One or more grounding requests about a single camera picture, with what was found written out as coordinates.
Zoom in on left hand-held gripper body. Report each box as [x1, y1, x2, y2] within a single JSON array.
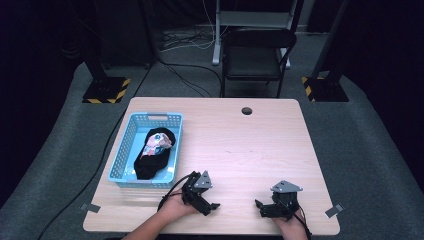
[[181, 170, 214, 210]]

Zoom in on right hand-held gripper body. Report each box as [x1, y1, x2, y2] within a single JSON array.
[[270, 180, 304, 221]]

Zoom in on black printed sock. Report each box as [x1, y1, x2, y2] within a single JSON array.
[[133, 127, 177, 181]]

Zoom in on blue plastic basket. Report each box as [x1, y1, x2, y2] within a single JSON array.
[[107, 112, 184, 190]]

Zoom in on person's right hand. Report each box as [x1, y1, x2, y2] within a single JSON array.
[[271, 207, 307, 232]]

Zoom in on person's left hand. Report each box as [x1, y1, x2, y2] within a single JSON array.
[[158, 191, 200, 221]]

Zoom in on grey tape strip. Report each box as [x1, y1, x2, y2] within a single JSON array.
[[324, 203, 345, 219], [79, 203, 102, 214]]

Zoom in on black stand with striped base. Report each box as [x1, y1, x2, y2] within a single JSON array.
[[301, 0, 350, 103], [81, 0, 132, 104]]

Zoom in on black folding chair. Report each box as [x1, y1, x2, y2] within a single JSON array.
[[220, 27, 298, 99]]

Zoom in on white metal rack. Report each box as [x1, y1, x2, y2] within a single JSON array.
[[212, 0, 299, 70]]

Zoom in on black equipment cabinet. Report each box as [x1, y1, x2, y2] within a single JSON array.
[[93, 0, 158, 69]]

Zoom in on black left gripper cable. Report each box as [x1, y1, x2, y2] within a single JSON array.
[[157, 174, 192, 213]]

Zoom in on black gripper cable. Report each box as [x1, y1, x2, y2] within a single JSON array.
[[157, 174, 192, 213], [293, 203, 313, 240]]

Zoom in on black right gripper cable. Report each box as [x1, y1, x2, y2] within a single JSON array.
[[293, 203, 313, 240]]

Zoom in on long black floor cable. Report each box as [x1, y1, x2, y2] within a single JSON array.
[[36, 64, 154, 240]]

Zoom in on tangle of floor cables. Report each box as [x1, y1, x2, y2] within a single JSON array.
[[159, 0, 223, 54]]

